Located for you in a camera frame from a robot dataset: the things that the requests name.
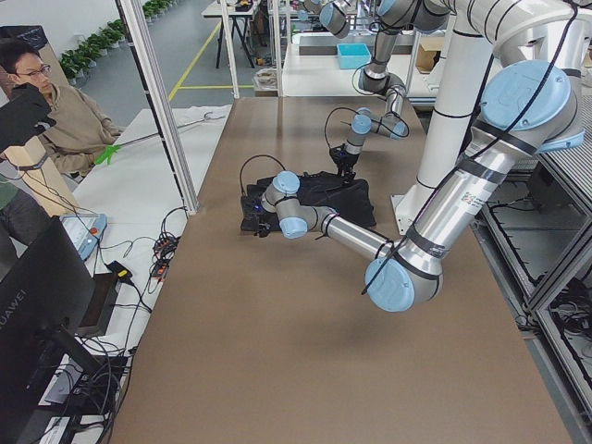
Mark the seated person beige hoodie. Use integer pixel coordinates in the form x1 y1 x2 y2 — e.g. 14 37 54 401
1 39 124 178

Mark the aluminium frame profile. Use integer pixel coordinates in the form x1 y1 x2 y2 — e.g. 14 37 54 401
115 0 199 216

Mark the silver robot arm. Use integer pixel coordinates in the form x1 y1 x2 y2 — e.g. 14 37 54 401
242 1 591 312
329 1 449 179

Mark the black t-shirt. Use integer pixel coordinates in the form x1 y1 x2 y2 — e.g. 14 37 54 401
240 171 376 232

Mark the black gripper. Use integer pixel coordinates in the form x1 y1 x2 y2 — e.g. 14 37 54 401
250 210 272 236
330 145 360 179

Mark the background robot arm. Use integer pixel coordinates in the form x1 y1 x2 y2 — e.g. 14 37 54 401
302 0 351 39

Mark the blue plastic bin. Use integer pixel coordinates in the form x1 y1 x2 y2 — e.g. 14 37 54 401
337 43 371 70

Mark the red black power strip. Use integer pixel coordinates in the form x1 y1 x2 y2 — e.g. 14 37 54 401
150 232 180 282

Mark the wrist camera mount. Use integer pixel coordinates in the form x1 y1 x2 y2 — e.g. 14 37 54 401
240 195 262 219

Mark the black computer monitor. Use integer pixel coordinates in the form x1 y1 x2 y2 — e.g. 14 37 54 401
1 216 101 443

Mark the blue teach pendant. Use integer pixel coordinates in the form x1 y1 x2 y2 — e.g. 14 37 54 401
59 214 107 260

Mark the metal reacher grabber tool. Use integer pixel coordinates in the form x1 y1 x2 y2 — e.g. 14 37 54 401
94 111 227 165

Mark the black power adapter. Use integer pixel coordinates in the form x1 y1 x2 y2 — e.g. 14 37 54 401
105 261 133 285

